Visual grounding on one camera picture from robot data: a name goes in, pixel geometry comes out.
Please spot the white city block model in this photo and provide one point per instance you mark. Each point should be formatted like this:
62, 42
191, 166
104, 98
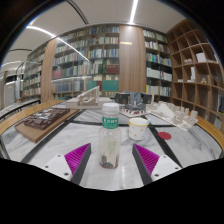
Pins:
173, 115

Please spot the clear plastic bottle green label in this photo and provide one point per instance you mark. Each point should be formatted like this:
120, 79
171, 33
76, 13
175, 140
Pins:
110, 143

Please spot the flat round red coaster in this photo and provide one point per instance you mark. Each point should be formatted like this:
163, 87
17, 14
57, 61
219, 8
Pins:
164, 135

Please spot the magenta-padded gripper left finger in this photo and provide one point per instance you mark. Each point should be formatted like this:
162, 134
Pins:
77, 159

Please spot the white stepped architectural model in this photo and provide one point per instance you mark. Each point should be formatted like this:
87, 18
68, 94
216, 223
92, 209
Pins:
87, 98

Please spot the tall bookshelf wall with books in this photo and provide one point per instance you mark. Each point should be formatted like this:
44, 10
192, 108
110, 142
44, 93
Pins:
96, 56

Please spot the wooden grid shelf unit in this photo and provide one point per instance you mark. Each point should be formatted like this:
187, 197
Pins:
196, 76

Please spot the brown model on wooden board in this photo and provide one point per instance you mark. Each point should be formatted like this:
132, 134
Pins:
43, 120

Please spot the white mug yellow rim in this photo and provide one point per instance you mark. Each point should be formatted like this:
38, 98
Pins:
137, 129

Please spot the ceiling light strips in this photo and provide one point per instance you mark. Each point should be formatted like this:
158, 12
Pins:
133, 11

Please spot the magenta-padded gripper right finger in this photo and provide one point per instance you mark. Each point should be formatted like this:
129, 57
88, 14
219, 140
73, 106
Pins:
146, 159

